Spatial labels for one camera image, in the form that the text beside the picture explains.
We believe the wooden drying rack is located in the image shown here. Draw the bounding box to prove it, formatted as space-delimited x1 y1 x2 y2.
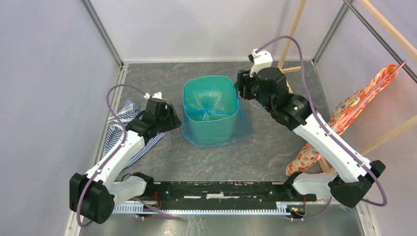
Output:
285 0 417 179

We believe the metal slotted rail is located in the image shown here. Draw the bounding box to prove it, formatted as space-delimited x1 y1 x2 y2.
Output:
111 201 305 216

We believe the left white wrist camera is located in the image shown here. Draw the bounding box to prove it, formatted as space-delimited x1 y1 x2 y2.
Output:
144 92 163 102

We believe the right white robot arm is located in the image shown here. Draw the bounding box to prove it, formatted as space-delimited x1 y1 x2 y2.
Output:
235 67 386 208

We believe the blue white striped cloth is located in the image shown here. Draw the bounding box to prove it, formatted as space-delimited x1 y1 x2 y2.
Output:
104 100 166 172

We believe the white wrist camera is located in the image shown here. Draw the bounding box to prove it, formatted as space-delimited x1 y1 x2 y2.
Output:
248 49 273 77
144 92 163 102

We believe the blue plastic trash bag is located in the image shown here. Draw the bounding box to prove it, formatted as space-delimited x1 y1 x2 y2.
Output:
180 75 254 148

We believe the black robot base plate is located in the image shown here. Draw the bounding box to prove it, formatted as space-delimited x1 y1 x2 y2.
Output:
139 181 317 210

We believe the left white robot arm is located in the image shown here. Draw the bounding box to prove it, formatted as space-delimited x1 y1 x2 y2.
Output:
69 97 181 227

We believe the orange floral patterned cloth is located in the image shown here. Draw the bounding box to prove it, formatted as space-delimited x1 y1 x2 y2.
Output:
286 63 405 176

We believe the green plastic trash bin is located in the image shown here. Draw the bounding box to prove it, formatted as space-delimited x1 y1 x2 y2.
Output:
182 75 240 147

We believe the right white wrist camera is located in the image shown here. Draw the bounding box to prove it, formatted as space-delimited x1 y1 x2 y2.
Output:
248 49 273 77

